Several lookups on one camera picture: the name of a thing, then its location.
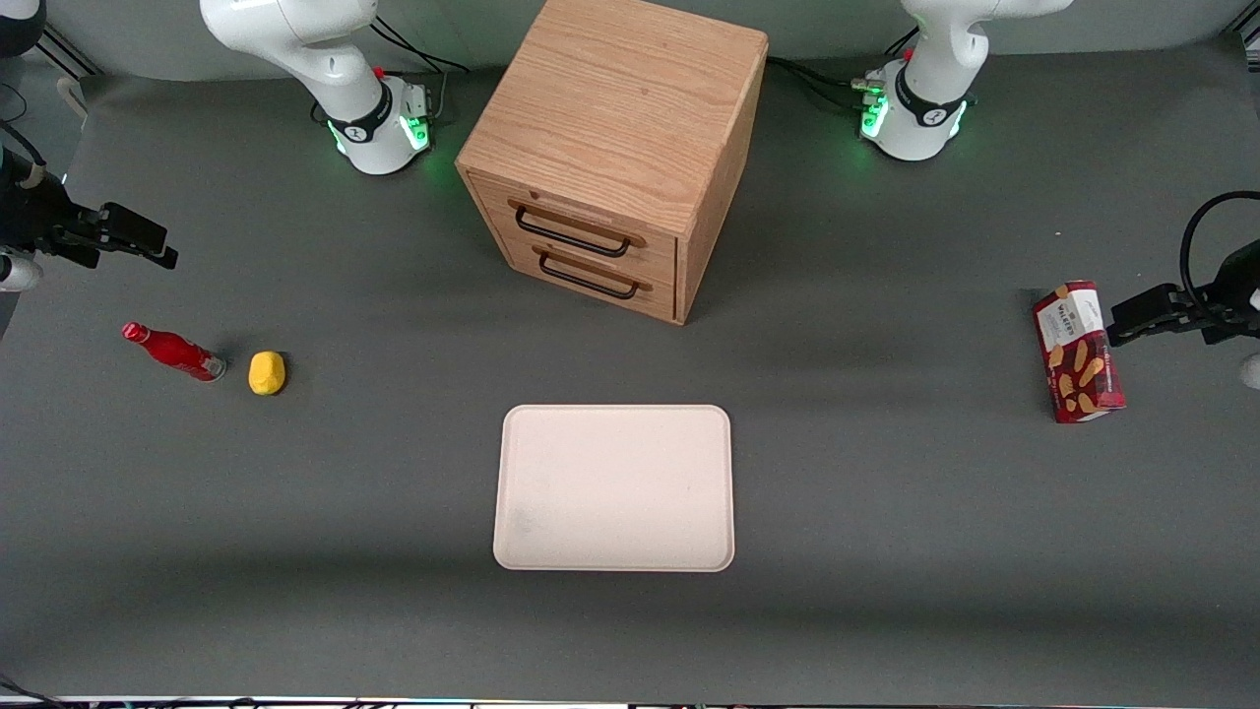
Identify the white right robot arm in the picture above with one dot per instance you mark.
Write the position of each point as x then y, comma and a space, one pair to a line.
330, 54

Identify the aluminium frame rail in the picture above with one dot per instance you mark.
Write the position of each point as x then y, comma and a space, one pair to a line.
71, 54

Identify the red coke bottle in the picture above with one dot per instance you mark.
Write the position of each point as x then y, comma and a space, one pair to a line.
175, 351

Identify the oak wooden drawer cabinet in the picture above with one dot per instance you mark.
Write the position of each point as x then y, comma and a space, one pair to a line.
620, 108

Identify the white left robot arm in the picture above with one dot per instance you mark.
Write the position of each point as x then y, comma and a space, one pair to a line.
935, 59

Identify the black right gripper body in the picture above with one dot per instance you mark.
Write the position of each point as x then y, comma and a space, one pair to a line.
30, 219

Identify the red cookie box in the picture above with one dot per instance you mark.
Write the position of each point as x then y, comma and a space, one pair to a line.
1080, 354

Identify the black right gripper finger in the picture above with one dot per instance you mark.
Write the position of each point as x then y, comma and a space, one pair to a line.
157, 258
133, 228

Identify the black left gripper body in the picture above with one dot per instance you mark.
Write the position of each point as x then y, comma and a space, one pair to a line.
1228, 297

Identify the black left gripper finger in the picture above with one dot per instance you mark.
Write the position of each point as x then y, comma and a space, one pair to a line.
1166, 329
1157, 307

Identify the yellow lemon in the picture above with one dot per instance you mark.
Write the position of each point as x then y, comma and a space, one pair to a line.
267, 373

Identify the cream rectangular tray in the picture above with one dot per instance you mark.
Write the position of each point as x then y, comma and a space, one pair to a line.
615, 487

